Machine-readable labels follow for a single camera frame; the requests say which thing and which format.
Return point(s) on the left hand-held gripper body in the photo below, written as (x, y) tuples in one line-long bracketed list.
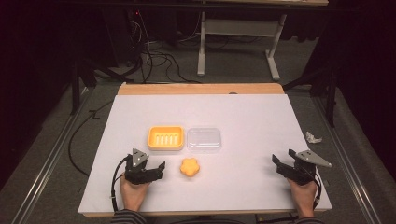
[(137, 174)]

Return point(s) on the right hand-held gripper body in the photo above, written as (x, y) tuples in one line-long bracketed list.
[(303, 169)]

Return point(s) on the person's left hand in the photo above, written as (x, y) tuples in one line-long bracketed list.
[(133, 194)]

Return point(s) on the person's right hand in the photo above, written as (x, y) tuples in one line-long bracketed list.
[(302, 197)]

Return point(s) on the crumpled white paper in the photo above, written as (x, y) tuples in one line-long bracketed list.
[(312, 137)]

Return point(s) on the yellow soap dish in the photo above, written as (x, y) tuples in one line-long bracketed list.
[(165, 138)]

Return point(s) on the yellow flower-shaped soap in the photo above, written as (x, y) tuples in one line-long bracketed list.
[(190, 167)]

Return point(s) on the clear plastic lid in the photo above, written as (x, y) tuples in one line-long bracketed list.
[(204, 140)]

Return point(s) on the white table mat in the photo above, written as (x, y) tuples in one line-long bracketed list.
[(236, 124)]

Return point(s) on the black metal stand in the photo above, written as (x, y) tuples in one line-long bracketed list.
[(327, 90), (76, 84)]

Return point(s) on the wooden table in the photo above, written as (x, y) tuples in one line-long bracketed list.
[(199, 89)]

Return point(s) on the metal floor rail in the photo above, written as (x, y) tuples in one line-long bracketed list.
[(345, 155), (46, 161)]

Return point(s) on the white desk frame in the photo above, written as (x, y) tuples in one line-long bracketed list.
[(239, 28)]

